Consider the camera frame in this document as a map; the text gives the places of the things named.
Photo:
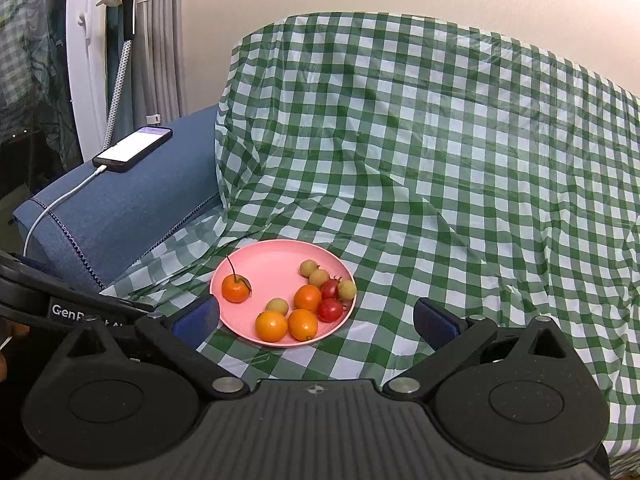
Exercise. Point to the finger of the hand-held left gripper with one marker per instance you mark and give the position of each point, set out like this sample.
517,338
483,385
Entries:
75,287

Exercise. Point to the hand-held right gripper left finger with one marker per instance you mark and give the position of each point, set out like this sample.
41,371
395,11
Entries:
197,317

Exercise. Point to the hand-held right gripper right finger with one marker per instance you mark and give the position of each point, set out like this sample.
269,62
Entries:
437,321

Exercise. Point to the small orange with stem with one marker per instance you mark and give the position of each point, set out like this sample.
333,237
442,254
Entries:
235,290

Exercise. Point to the pink plate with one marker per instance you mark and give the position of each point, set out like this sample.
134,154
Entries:
260,270

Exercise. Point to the red cherry tomato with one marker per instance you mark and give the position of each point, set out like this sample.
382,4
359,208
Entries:
330,310
329,290

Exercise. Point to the blue sofa armrest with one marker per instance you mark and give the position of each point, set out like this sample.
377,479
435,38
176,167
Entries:
140,205

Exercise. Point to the black smartphone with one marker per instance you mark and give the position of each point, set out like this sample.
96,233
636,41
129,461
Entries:
132,149

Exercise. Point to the green white checkered tablecloth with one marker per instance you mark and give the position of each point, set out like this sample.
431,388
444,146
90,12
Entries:
425,160

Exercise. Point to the white arched frame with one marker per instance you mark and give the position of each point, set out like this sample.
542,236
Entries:
85,70

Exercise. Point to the white wall hook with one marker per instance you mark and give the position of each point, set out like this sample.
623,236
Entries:
82,20

